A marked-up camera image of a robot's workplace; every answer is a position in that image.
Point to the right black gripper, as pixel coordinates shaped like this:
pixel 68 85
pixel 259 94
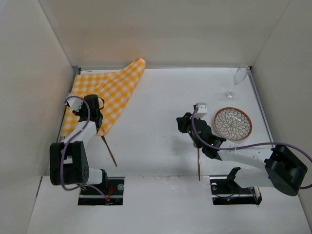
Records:
pixel 184 121

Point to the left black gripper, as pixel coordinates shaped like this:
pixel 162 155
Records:
pixel 98 121

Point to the yellow white checkered cloth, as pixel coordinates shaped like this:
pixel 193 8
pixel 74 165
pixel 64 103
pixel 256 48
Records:
pixel 114 87

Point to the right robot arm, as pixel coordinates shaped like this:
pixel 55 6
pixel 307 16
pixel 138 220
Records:
pixel 273 163

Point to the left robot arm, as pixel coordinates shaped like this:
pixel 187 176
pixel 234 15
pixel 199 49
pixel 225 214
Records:
pixel 68 159

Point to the copper spoon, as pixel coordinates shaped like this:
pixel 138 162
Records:
pixel 198 162

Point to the patterned ceramic plate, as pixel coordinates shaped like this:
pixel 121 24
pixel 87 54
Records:
pixel 233 124

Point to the clear champagne flute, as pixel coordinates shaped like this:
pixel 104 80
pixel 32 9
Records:
pixel 239 77

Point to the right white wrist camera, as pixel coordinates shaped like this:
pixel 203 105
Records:
pixel 200 110

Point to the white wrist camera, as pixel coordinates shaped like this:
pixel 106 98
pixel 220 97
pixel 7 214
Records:
pixel 200 110
pixel 74 102

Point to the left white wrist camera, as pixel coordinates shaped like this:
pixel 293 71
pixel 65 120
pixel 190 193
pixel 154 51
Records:
pixel 74 102

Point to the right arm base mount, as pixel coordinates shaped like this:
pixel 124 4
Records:
pixel 226 192

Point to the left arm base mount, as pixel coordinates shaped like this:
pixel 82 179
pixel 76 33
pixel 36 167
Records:
pixel 110 195

